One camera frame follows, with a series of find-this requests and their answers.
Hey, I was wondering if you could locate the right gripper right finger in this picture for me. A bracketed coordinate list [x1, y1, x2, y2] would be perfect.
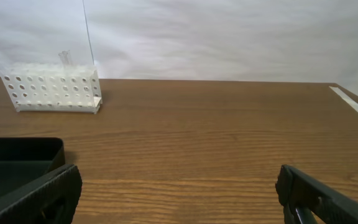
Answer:
[275, 164, 358, 224]

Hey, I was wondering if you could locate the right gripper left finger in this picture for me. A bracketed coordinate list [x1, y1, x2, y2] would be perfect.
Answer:
[0, 164, 83, 224]

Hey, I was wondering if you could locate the black tray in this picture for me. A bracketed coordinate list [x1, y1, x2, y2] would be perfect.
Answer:
[0, 137, 67, 208]

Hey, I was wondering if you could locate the white test tube rack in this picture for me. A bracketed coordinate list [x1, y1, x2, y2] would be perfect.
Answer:
[0, 63, 103, 114]

